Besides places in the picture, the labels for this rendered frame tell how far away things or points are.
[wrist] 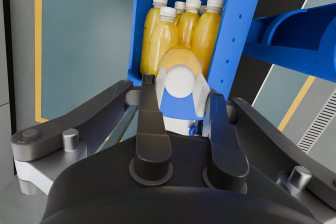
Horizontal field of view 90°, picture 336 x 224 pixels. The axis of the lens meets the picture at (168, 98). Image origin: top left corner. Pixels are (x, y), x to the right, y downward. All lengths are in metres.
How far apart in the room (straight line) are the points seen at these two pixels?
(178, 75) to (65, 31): 1.70
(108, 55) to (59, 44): 0.46
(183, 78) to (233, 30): 0.19
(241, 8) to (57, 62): 1.78
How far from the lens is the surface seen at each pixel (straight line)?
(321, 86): 2.08
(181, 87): 0.21
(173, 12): 0.44
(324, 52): 0.74
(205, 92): 0.16
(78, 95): 1.96
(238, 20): 0.37
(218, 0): 0.44
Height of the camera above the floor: 1.56
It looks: 69 degrees down
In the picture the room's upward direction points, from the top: 170 degrees counter-clockwise
